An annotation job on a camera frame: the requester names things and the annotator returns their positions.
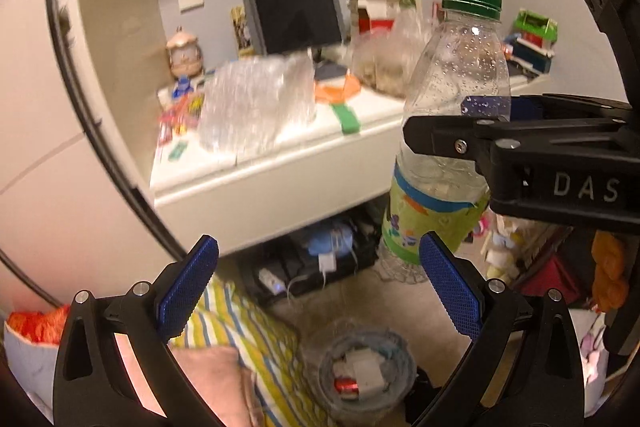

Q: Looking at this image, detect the clear plastic bottle green cap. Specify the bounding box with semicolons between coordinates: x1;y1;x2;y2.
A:
375;0;511;284

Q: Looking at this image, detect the plastic bag with food scraps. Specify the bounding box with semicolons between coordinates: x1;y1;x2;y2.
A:
349;9;433;98

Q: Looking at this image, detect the bubble wrap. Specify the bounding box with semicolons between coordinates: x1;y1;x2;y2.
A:
198;51;316;154

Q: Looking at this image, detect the trash bin with liner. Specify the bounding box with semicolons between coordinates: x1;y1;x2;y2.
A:
302;319;416;426

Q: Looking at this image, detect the green tissue box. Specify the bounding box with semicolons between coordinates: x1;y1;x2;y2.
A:
513;9;559;50

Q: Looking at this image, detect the pink pillow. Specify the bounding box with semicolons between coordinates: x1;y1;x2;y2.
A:
114;333;252;427

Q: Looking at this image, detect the orange green paper tulip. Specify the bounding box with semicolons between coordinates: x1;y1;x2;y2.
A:
314;74;361;135

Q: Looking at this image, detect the grey tablet stand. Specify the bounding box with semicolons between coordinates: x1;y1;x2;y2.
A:
243;0;344;55

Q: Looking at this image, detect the red white open box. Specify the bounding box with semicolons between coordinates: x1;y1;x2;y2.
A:
347;0;400;37

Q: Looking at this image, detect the striped yellow blue bedding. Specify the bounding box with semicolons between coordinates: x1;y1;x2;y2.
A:
169;275;335;426

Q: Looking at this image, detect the white charger plug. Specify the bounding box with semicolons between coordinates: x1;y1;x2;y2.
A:
318;253;337;274

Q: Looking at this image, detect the pink sticker packet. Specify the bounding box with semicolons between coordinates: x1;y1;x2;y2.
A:
157;92;204;146

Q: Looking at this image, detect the blue white small tube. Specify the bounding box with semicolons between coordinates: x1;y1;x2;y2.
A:
171;76;193;103

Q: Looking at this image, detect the pink carousel night light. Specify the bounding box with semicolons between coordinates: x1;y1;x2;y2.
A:
166;26;204;79

